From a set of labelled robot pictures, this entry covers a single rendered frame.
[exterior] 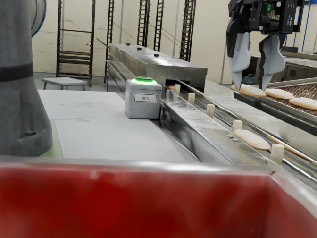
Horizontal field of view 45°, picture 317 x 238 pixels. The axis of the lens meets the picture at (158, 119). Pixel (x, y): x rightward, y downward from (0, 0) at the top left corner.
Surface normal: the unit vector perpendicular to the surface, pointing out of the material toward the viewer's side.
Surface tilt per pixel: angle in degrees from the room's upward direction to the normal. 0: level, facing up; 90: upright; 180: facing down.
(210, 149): 90
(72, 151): 0
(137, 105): 90
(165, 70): 90
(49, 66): 90
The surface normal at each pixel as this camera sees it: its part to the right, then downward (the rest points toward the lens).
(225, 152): 0.09, -0.97
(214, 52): 0.20, 0.24
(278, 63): -0.96, 0.07
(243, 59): -0.96, -0.15
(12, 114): 0.73, -0.11
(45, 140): 0.99, 0.07
